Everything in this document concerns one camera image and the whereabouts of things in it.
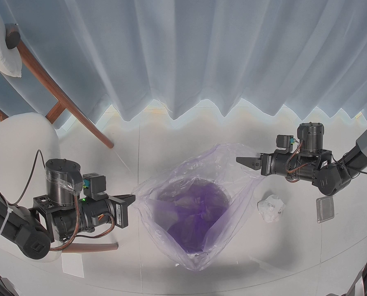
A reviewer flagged crumpled white paper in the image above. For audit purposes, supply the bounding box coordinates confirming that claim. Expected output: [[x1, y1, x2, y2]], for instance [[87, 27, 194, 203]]
[[257, 194, 286, 224]]

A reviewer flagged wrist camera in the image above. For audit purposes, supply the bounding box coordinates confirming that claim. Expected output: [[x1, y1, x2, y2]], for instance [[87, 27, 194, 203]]
[[83, 173, 107, 200], [275, 133, 296, 155]]

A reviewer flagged purple plastic bag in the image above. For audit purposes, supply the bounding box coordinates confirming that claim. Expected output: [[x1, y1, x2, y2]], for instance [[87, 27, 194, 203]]
[[130, 143, 266, 272]]

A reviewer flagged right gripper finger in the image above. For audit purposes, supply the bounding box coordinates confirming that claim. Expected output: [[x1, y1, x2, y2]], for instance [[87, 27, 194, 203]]
[[235, 153, 263, 171]]

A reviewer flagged white curtain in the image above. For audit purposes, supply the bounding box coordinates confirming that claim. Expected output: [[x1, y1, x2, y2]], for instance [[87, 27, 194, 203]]
[[0, 0, 367, 132]]

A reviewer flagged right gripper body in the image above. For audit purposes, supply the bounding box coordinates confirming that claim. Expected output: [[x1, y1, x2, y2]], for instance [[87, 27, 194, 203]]
[[260, 152, 298, 179]]

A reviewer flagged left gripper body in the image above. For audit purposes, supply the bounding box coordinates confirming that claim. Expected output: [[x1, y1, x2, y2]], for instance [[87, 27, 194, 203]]
[[79, 197, 129, 233]]

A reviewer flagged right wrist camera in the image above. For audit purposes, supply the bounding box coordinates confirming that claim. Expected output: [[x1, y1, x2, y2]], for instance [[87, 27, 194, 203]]
[[275, 133, 296, 155]]

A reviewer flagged white cushioned wooden chair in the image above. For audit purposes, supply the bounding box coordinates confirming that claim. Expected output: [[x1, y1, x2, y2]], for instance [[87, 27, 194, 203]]
[[0, 0, 119, 264]]

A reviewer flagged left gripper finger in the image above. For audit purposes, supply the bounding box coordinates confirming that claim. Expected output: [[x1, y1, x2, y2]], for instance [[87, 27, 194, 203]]
[[112, 195, 137, 206]]

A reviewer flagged clear plastic wrapper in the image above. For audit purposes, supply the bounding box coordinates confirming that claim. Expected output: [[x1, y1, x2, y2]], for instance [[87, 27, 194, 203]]
[[315, 196, 336, 223]]

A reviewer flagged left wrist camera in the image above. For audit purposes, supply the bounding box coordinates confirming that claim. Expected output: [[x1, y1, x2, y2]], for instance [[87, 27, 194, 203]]
[[83, 173, 107, 200]]

